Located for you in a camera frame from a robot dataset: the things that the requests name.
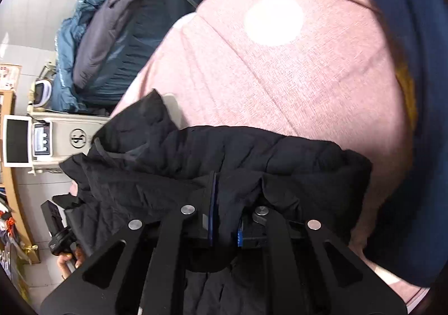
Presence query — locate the navy yellow folded garment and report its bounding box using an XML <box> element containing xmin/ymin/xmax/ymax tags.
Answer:
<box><xmin>364</xmin><ymin>0</ymin><xmax>447</xmax><ymax>287</ymax></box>

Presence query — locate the black quilted jacket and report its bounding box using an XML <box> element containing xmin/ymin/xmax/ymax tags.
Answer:
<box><xmin>54</xmin><ymin>91</ymin><xmax>372</xmax><ymax>314</ymax></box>

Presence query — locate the white tablet screen device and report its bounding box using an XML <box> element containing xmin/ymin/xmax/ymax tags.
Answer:
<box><xmin>2</xmin><ymin>115</ymin><xmax>32</xmax><ymax>168</ymax></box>

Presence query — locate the person's left hand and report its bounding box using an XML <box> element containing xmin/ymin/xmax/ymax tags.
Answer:
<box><xmin>57</xmin><ymin>246</ymin><xmax>86</xmax><ymax>280</ymax></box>

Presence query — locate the white cabinet with logo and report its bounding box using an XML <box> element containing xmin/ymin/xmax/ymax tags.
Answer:
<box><xmin>27</xmin><ymin>108</ymin><xmax>109</xmax><ymax>175</ymax></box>

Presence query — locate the pink polka dot bedsheet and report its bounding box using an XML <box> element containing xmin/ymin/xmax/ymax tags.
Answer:
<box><xmin>109</xmin><ymin>0</ymin><xmax>431</xmax><ymax>307</ymax></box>

